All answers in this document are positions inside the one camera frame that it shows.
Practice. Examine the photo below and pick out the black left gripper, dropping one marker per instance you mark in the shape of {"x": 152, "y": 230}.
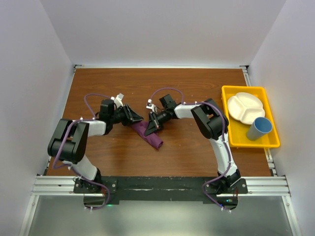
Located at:
{"x": 130, "y": 116}

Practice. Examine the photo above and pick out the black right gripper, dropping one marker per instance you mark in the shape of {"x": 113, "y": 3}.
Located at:
{"x": 154, "y": 125}

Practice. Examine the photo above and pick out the purple cloth napkin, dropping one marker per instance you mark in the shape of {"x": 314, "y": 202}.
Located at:
{"x": 153, "y": 139}

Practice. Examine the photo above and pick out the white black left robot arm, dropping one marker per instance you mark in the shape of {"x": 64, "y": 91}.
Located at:
{"x": 68, "y": 143}

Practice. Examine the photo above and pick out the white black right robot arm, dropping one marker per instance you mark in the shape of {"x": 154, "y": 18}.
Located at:
{"x": 212, "y": 124}

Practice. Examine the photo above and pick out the yellow plastic tray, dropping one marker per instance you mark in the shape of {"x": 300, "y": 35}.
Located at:
{"x": 237, "y": 130}

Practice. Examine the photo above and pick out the white divided plate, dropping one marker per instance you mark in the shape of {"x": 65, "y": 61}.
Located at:
{"x": 245, "y": 108}

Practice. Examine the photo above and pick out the blue plastic cup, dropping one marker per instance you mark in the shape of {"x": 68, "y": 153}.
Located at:
{"x": 260, "y": 127}

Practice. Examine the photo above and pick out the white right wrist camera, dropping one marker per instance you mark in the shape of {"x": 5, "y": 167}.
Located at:
{"x": 151, "y": 106}

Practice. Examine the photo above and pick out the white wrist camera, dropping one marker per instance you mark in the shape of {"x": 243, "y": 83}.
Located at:
{"x": 151, "y": 106}
{"x": 118, "y": 100}

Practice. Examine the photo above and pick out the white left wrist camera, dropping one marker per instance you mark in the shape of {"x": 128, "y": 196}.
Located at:
{"x": 118, "y": 100}

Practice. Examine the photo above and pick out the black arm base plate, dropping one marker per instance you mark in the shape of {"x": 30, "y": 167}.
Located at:
{"x": 172, "y": 189}

